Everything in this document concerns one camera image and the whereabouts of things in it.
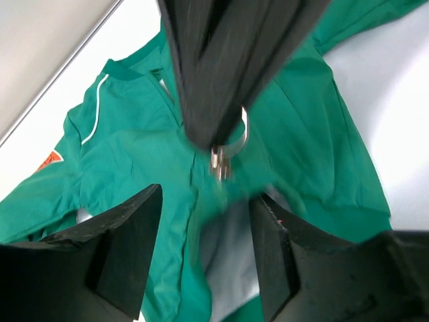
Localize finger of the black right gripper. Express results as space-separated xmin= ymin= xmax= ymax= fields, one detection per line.
xmin=197 ymin=1 xmax=328 ymax=148
xmin=158 ymin=1 xmax=232 ymax=150

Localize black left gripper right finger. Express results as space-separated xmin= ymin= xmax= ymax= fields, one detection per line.
xmin=249 ymin=195 xmax=428 ymax=321

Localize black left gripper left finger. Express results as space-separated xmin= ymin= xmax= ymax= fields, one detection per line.
xmin=1 ymin=184 xmax=163 ymax=321

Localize green jacket white lining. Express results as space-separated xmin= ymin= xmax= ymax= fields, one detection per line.
xmin=1 ymin=1 xmax=421 ymax=321

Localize aluminium frame rail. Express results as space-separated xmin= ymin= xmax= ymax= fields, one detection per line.
xmin=1 ymin=1 xmax=121 ymax=143

